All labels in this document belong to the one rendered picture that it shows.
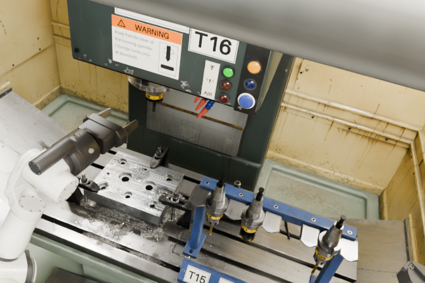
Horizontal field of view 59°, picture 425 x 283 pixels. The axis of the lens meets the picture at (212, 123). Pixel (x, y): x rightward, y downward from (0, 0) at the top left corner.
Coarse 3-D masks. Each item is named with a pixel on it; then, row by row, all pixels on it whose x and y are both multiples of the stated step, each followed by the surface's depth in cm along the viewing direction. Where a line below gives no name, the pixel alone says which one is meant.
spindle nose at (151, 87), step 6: (132, 78) 102; (138, 78) 100; (132, 84) 103; (138, 84) 102; (144, 84) 100; (150, 84) 100; (156, 84) 100; (144, 90) 102; (150, 90) 102; (156, 90) 102; (162, 90) 102; (168, 90) 103
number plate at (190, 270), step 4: (188, 268) 122; (192, 268) 122; (196, 268) 121; (188, 272) 122; (192, 272) 122; (196, 272) 121; (200, 272) 121; (204, 272) 121; (188, 276) 122; (192, 276) 121; (196, 276) 121; (200, 276) 121; (204, 276) 121; (208, 276) 121; (184, 280) 122; (188, 280) 121; (192, 280) 121; (196, 280) 121; (200, 280) 121; (204, 280) 121; (208, 280) 121
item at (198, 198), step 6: (198, 186) 114; (192, 192) 112; (198, 192) 112; (204, 192) 113; (210, 192) 113; (192, 198) 110; (198, 198) 111; (204, 198) 111; (192, 204) 109; (198, 204) 109; (204, 204) 109
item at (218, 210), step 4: (208, 196) 110; (208, 200) 109; (208, 204) 108; (224, 204) 109; (208, 208) 109; (212, 208) 109; (216, 208) 107; (220, 208) 108; (224, 208) 108; (216, 212) 109; (220, 212) 109
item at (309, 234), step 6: (306, 228) 107; (312, 228) 108; (318, 228) 108; (300, 234) 106; (306, 234) 106; (312, 234) 106; (318, 234) 106; (300, 240) 104; (306, 240) 104; (312, 240) 104; (312, 246) 103
